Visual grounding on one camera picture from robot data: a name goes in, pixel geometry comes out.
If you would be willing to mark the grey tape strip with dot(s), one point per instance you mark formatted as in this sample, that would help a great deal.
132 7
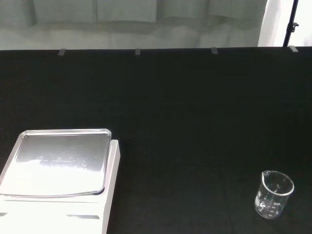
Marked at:
62 52
137 51
214 50
293 49

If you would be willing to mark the black tripod stand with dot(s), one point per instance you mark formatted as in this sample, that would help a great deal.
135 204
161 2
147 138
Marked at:
291 24

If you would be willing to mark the black bench cloth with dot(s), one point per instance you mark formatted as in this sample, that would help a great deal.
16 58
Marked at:
185 126

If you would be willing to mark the white electronic balance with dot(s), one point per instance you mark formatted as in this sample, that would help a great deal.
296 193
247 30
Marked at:
56 170

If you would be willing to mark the pale backdrop curtain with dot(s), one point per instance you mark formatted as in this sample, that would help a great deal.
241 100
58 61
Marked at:
131 24

